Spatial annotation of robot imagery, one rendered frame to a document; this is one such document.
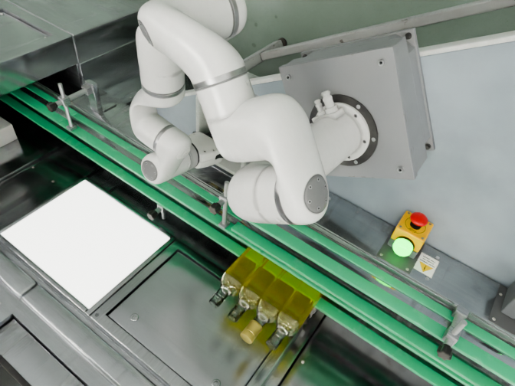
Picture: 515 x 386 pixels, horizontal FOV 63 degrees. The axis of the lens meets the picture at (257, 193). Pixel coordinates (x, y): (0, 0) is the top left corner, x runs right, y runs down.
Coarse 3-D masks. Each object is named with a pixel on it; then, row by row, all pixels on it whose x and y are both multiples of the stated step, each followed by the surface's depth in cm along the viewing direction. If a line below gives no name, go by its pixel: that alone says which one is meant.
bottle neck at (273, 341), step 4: (280, 328) 99; (276, 332) 98; (280, 332) 98; (284, 332) 99; (272, 336) 97; (276, 336) 97; (280, 336) 98; (284, 336) 99; (268, 340) 97; (272, 340) 97; (276, 340) 97; (280, 340) 97; (268, 344) 98; (272, 344) 96; (276, 344) 96; (272, 348) 98; (276, 348) 96
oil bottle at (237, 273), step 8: (248, 248) 112; (240, 256) 110; (248, 256) 111; (256, 256) 111; (232, 264) 108; (240, 264) 108; (248, 264) 109; (256, 264) 109; (232, 272) 107; (240, 272) 107; (248, 272) 107; (224, 280) 105; (232, 280) 105; (240, 280) 105; (232, 288) 104; (240, 288) 106
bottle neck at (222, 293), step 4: (220, 288) 105; (224, 288) 105; (216, 292) 104; (220, 292) 104; (224, 292) 104; (228, 292) 105; (212, 296) 103; (216, 296) 103; (220, 296) 103; (224, 296) 104; (212, 300) 102; (216, 300) 102; (220, 300) 103; (224, 300) 104; (212, 304) 104; (216, 304) 102; (220, 304) 103
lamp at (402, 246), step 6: (396, 240) 97; (402, 240) 96; (408, 240) 96; (396, 246) 96; (402, 246) 95; (408, 246) 95; (414, 246) 97; (396, 252) 97; (402, 252) 96; (408, 252) 96
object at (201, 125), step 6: (198, 102) 111; (198, 108) 112; (198, 114) 114; (198, 120) 115; (204, 120) 117; (198, 126) 117; (204, 126) 118; (204, 132) 120; (222, 162) 121; (228, 162) 121; (234, 162) 121; (240, 162) 121; (228, 168) 120; (234, 168) 120; (240, 168) 120; (234, 174) 119
